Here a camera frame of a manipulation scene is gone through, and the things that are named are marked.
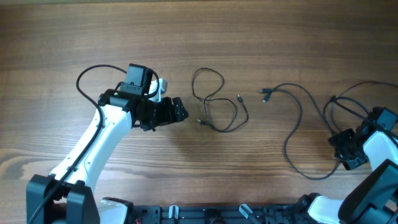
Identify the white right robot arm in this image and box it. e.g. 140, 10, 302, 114
298, 107, 397, 223

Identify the black split-end USB cable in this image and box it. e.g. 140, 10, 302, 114
258, 82, 341, 180

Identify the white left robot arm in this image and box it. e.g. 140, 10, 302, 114
26, 63, 188, 223

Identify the thin black cable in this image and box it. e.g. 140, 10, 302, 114
192, 67, 249, 133

